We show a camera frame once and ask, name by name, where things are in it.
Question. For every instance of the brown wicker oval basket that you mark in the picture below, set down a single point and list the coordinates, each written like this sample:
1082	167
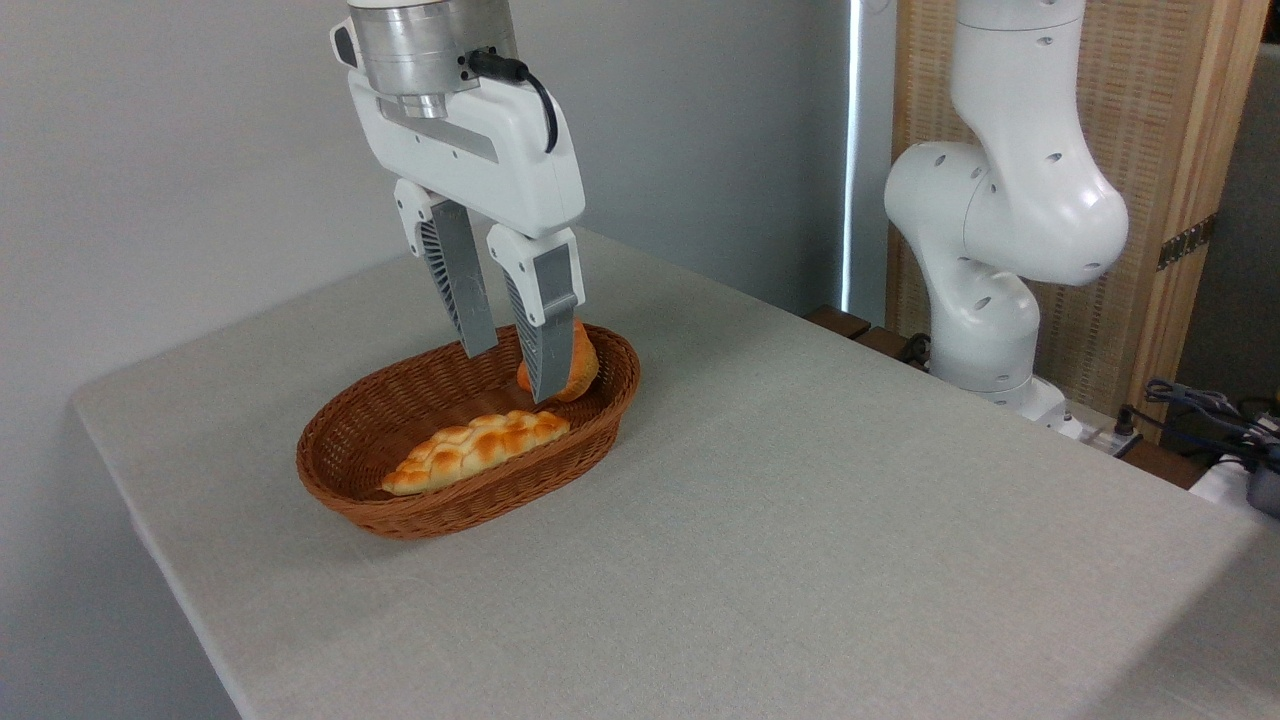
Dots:
400	410

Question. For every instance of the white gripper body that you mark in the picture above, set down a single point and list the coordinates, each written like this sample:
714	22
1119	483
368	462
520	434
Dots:
500	160

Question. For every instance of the grey tablecloth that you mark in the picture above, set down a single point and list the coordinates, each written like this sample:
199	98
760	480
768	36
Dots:
800	520

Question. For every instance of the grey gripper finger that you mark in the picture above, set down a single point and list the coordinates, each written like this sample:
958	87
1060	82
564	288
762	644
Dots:
548	320
462	290

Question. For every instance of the metal screen hinge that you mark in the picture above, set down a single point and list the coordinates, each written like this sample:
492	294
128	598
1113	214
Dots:
1187	242

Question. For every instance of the wooden woven folding screen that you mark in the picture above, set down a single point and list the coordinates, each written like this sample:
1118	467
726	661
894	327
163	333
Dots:
1160	100

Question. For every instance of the long braided bread loaf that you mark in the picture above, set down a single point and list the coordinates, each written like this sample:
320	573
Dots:
470	448

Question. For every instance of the round brown bread roll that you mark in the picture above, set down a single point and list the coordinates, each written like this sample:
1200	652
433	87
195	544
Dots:
583	365

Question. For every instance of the white power strip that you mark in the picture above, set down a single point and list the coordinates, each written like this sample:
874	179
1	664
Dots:
1100	438

